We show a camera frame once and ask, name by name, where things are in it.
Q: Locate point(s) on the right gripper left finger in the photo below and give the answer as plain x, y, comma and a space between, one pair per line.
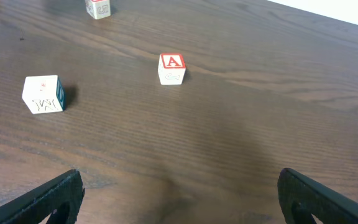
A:
59, 200

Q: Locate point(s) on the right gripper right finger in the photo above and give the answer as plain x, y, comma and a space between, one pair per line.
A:
303, 200

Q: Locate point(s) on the wooden block with M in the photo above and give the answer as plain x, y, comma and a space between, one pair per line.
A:
43, 94

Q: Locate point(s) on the red letter A block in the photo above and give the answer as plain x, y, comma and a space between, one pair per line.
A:
171, 68

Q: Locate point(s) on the red letter E block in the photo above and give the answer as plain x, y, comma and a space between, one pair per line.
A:
98, 9

